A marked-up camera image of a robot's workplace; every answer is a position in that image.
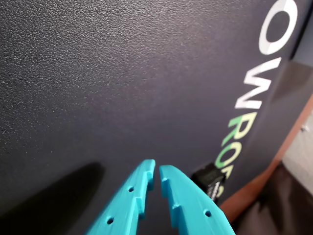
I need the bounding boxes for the dark WOWROBO mat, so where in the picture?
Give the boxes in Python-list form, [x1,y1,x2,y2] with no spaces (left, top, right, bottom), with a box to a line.
[0,0,313,235]

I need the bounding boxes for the small black battery pack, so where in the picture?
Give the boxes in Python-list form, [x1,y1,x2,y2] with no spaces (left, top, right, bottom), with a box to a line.
[190,163,227,203]

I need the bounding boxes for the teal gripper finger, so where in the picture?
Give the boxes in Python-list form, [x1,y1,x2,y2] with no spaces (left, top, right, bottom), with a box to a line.
[158,164,236,235]
[84,159,157,235]

